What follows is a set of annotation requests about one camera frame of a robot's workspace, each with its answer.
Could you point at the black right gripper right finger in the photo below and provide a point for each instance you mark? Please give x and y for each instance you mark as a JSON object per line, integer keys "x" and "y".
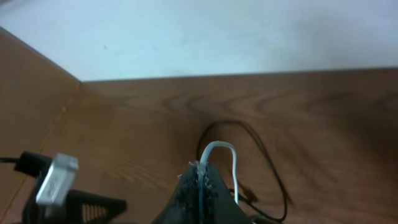
{"x": 219, "y": 206}

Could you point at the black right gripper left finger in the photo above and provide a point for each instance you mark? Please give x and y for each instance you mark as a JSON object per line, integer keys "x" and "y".
{"x": 183, "y": 207}

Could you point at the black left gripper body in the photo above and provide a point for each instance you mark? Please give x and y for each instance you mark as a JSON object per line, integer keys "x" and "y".
{"x": 78, "y": 207}

